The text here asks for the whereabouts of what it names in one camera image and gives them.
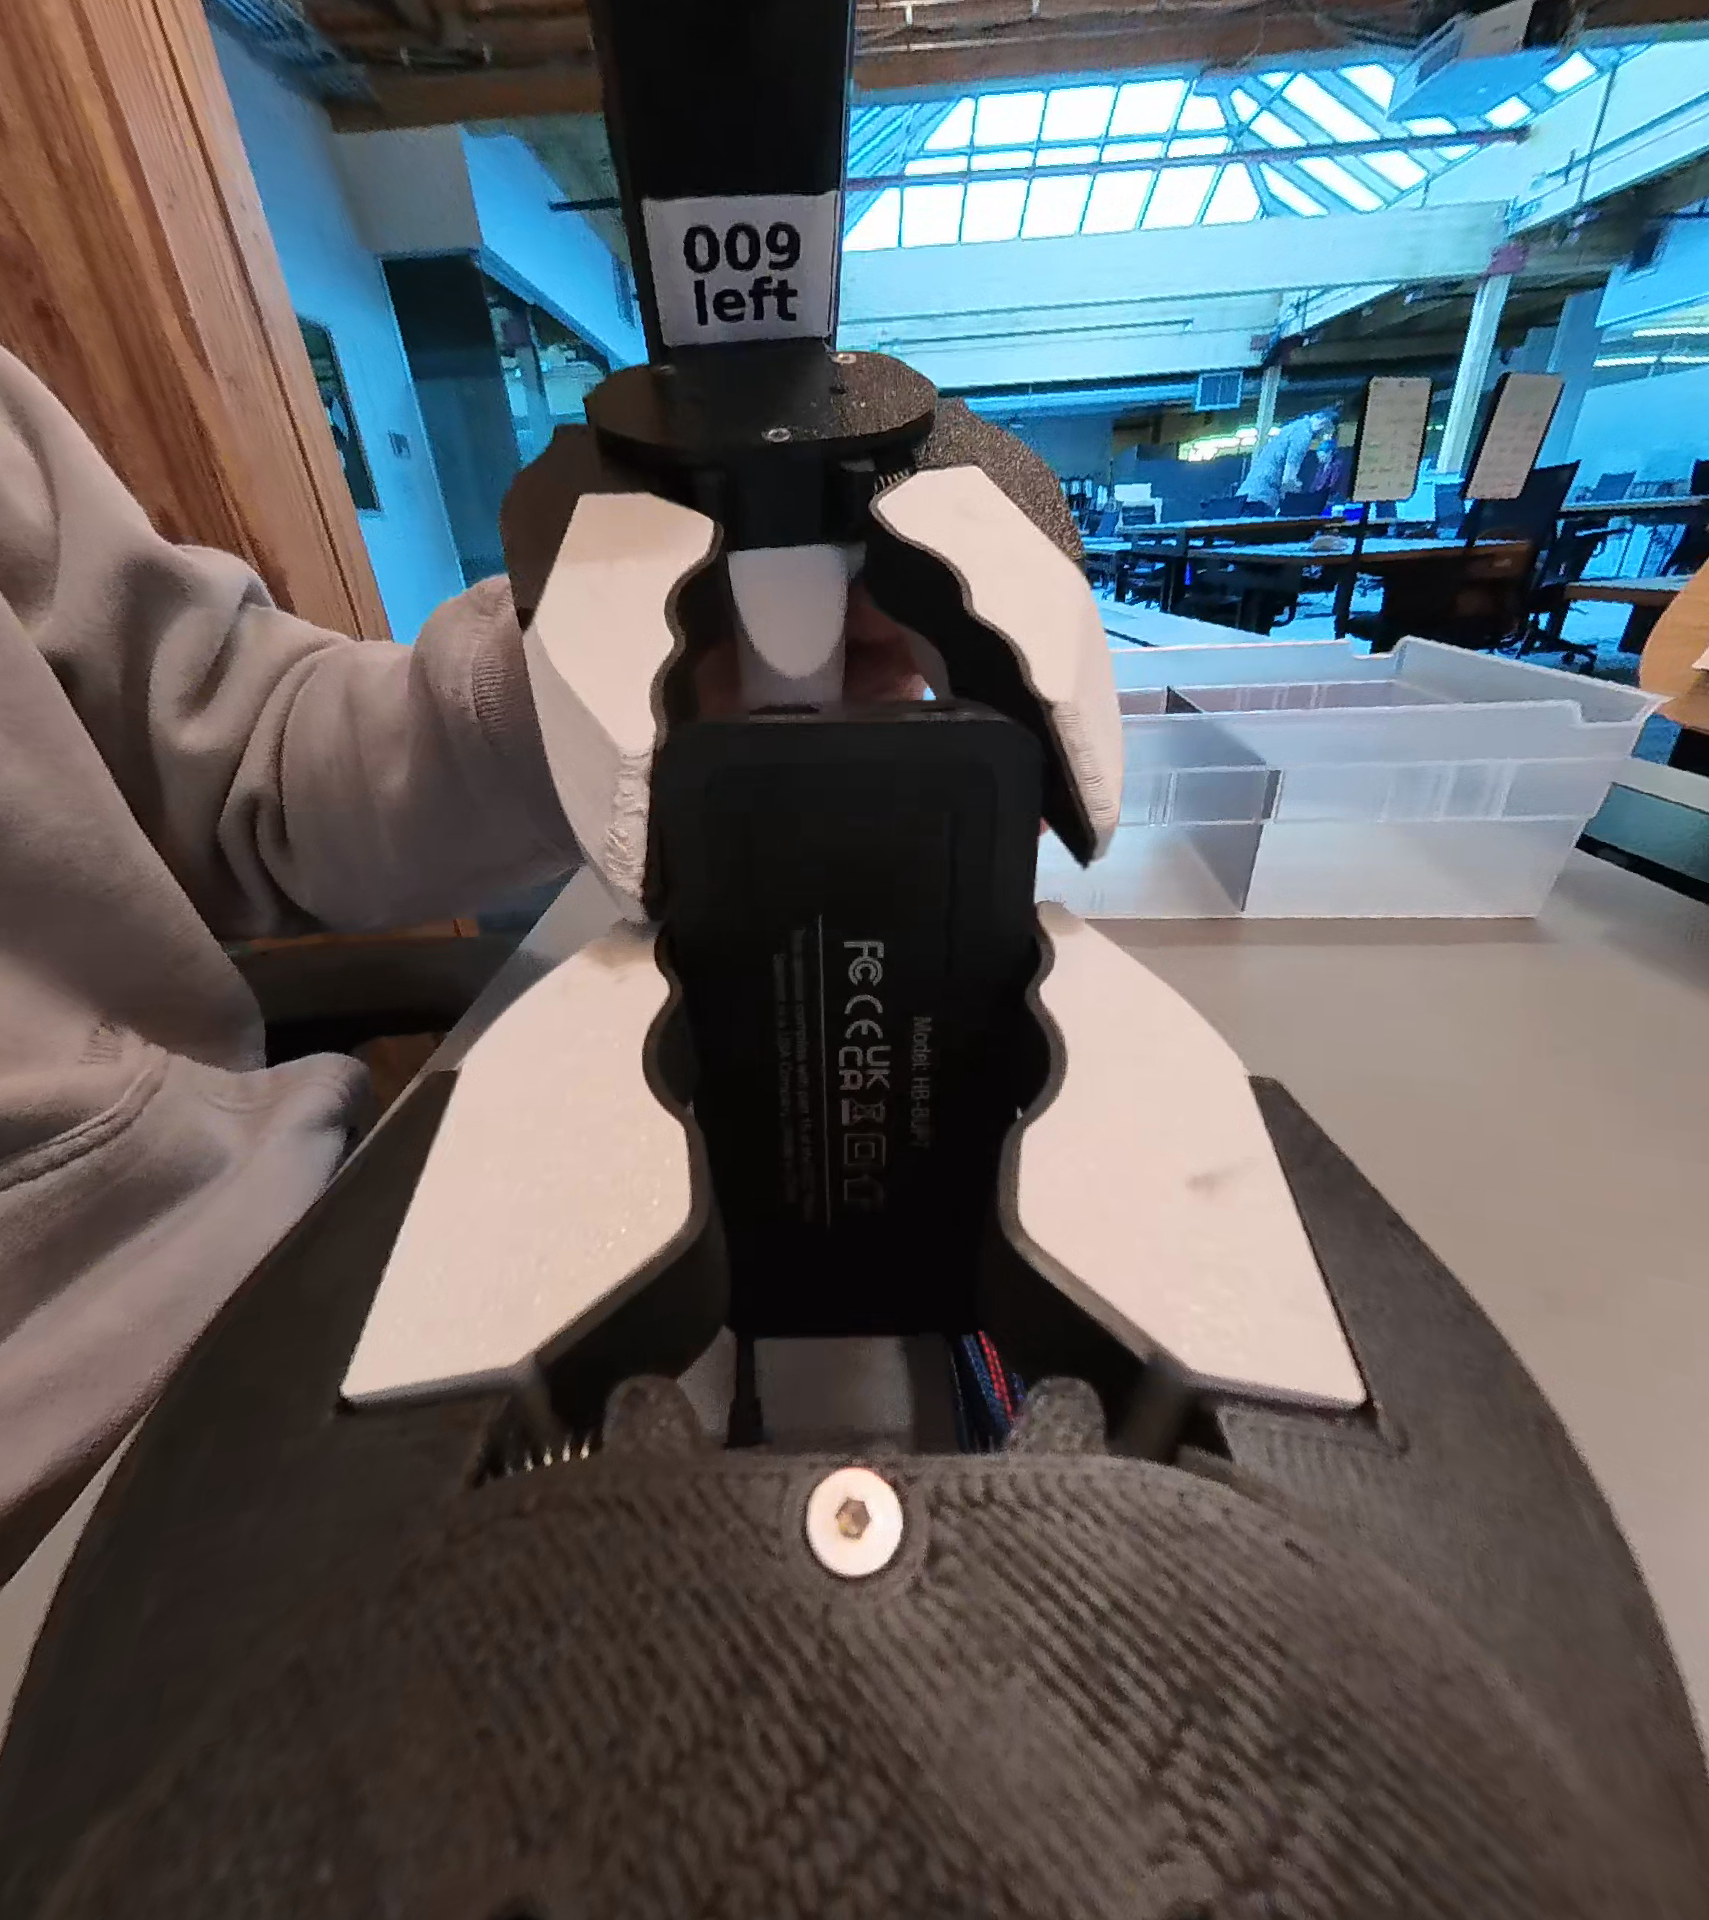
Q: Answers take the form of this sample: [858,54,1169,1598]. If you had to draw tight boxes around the long wooden table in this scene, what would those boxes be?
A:
[1094,509,1531,640]

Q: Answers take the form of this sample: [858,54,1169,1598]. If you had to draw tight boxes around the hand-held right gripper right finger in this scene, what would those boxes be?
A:
[1000,895,1370,1412]

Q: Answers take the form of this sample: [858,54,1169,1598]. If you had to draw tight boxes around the dark framed wall picture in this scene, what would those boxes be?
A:
[297,314,382,516]

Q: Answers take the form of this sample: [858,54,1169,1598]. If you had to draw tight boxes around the person's left forearm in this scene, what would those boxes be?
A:
[0,246,647,961]

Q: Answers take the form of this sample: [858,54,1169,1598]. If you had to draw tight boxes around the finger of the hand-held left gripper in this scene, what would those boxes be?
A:
[520,491,725,924]
[868,462,1129,872]

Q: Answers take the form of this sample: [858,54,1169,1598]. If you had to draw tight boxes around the dark teal box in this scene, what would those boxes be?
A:
[1581,755,1709,917]

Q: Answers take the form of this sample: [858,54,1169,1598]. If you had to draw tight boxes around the black office chair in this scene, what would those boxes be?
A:
[1485,463,1591,662]

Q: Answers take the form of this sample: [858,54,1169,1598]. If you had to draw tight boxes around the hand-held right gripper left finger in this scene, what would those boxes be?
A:
[341,917,730,1412]

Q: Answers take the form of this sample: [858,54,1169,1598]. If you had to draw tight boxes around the clear plastic divided bin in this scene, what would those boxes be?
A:
[1034,636,1667,919]

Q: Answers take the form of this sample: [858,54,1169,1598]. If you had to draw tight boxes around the bundle of thin cables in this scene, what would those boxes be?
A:
[945,1326,1025,1454]

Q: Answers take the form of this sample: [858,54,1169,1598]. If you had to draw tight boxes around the person's left hand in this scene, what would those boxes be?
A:
[842,587,948,709]

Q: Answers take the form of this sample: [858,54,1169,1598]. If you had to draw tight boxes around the person's grey hoodie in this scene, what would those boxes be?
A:
[0,899,376,1651]

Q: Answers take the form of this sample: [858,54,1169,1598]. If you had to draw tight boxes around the wooden pillar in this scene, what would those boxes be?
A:
[0,0,390,640]

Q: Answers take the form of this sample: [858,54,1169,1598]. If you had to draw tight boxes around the paper flip board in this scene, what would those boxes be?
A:
[1462,372,1565,503]
[1354,374,1433,503]

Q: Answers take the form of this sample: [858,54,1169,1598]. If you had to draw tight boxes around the grey desk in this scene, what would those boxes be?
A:
[0,839,1709,1920]

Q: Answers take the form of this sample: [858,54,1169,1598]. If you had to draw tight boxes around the black rectangular device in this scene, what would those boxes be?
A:
[645,702,1055,1337]

